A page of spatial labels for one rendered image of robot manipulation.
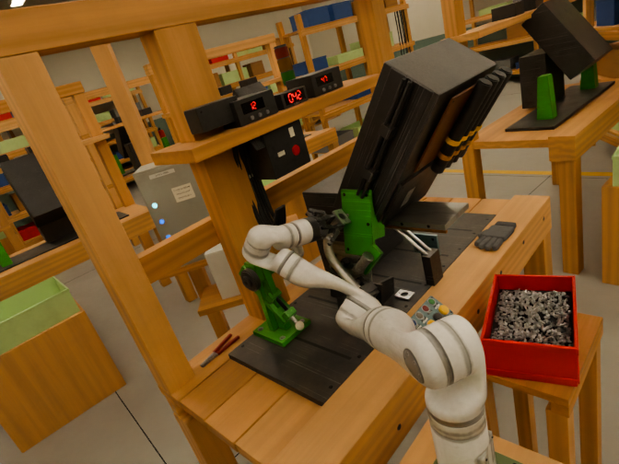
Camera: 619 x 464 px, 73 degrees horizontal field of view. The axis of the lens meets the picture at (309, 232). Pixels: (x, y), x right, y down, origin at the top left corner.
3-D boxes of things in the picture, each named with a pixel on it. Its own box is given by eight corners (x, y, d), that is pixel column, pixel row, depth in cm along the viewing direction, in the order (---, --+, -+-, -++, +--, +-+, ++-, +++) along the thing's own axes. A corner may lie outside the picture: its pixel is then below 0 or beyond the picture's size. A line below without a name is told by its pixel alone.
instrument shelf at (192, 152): (382, 83, 167) (380, 73, 165) (196, 163, 112) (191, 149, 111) (335, 92, 184) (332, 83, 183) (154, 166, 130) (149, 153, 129)
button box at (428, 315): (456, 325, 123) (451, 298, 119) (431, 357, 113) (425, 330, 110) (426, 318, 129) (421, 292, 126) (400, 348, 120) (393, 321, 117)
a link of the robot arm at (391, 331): (372, 359, 86) (412, 340, 88) (437, 405, 59) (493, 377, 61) (356, 317, 86) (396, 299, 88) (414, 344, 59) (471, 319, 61)
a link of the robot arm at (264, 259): (234, 258, 112) (277, 286, 110) (243, 234, 107) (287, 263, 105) (249, 245, 118) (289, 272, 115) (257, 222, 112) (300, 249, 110)
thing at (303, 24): (427, 121, 774) (405, -17, 689) (336, 169, 644) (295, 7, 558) (403, 122, 815) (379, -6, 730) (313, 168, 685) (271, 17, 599)
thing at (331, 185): (404, 240, 171) (388, 161, 159) (361, 280, 153) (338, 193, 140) (368, 237, 184) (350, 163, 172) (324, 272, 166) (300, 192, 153)
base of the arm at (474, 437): (498, 459, 77) (490, 390, 70) (487, 506, 70) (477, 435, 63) (448, 444, 82) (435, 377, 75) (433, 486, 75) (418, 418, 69)
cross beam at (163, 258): (382, 145, 205) (379, 128, 202) (145, 288, 127) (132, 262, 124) (374, 146, 209) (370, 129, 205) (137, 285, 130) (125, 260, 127)
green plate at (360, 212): (389, 252, 135) (386, 185, 130) (373, 258, 129) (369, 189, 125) (360, 247, 143) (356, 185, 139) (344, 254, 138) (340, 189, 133)
